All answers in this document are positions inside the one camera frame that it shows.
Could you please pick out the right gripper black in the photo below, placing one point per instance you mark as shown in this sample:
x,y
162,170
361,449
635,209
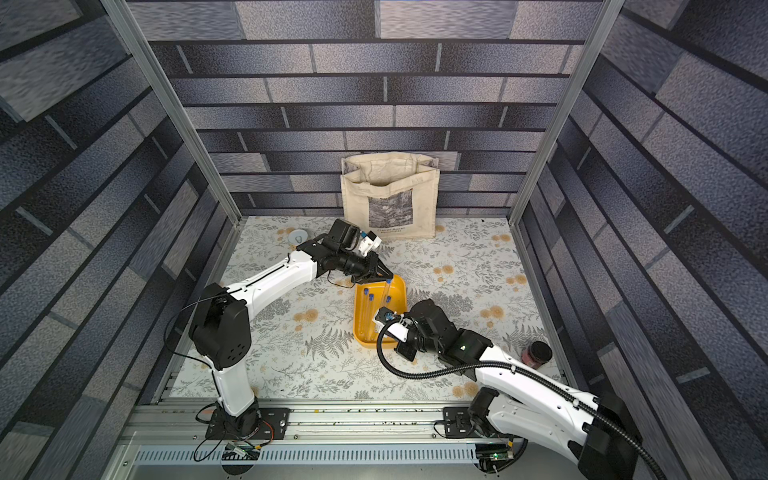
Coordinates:
x,y
411,339

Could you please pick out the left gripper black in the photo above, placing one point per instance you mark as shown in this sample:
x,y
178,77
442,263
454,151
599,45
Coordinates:
x,y
374,264

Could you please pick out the yellow plastic tray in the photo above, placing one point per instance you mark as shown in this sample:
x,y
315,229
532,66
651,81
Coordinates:
x,y
398,304

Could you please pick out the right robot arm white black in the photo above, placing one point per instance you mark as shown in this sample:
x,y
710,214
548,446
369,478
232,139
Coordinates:
x,y
597,433

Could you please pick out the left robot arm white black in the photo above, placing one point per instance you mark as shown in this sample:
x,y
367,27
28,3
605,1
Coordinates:
x,y
220,328

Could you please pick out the beige canvas tote bag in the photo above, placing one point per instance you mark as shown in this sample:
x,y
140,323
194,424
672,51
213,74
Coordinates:
x,y
393,194

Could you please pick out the small red jar black lid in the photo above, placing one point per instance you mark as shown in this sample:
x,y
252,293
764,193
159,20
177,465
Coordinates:
x,y
536,354

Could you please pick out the right controller board green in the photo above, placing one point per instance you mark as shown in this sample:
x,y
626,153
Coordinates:
x,y
494,458

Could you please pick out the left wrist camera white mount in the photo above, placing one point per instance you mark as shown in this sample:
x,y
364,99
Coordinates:
x,y
368,242

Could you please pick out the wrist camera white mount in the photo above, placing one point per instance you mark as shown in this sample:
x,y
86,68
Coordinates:
x,y
398,327
368,242

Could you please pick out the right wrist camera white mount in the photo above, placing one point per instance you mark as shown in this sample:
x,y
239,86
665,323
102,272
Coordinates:
x,y
398,327

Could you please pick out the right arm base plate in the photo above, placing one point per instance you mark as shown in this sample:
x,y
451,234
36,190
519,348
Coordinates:
x,y
460,423

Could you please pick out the aluminium mounting rail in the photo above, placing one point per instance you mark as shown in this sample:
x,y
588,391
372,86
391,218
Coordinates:
x,y
321,440

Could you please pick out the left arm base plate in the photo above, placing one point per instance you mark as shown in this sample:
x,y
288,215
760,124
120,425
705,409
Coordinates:
x,y
263,425

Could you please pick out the left controller board with wires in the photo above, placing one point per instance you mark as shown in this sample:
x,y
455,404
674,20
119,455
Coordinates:
x,y
240,451

